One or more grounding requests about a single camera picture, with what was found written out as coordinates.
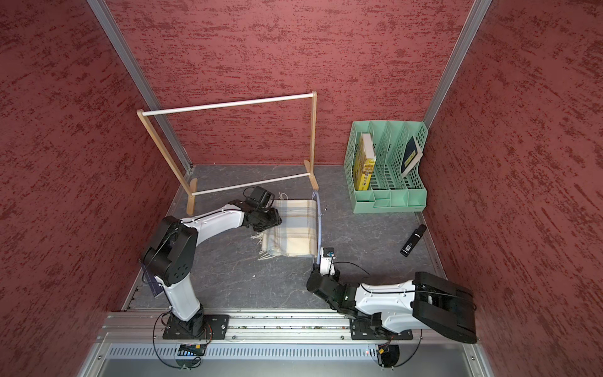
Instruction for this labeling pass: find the plaid beige blue scarf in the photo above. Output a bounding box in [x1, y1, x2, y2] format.
[253, 193, 319, 261]

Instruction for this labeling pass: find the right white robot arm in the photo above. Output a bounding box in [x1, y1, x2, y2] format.
[306, 271, 477, 344]

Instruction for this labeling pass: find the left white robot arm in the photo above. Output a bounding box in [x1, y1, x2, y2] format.
[141, 186, 282, 334]

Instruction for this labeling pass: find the black stapler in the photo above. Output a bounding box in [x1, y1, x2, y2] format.
[400, 224, 427, 257]

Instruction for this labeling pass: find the dark blue notebook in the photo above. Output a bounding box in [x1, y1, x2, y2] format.
[141, 267, 163, 298]

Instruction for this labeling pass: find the green plastic file organizer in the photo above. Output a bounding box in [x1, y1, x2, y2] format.
[344, 120, 428, 214]

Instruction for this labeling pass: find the wooden clothes rack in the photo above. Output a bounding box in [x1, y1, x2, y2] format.
[137, 91, 320, 215]

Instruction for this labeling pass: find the dark blue yellow book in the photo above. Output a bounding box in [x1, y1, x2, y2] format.
[400, 136, 423, 178]

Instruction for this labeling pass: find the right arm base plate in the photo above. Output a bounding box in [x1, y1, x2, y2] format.
[350, 313, 414, 342]

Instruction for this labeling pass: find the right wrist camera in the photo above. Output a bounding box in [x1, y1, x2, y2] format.
[318, 248, 335, 276]

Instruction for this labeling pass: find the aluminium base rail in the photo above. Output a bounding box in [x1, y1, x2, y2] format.
[79, 309, 492, 376]

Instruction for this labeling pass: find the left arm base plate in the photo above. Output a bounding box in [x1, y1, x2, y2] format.
[163, 314, 230, 341]

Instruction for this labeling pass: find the aluminium corner post left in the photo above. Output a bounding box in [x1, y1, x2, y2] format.
[87, 0, 193, 173]

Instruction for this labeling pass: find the aluminium corner post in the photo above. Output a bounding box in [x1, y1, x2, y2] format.
[87, 0, 193, 173]
[423, 0, 492, 129]

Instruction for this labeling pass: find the aluminium corner post right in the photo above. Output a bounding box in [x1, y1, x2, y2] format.
[423, 0, 492, 129]

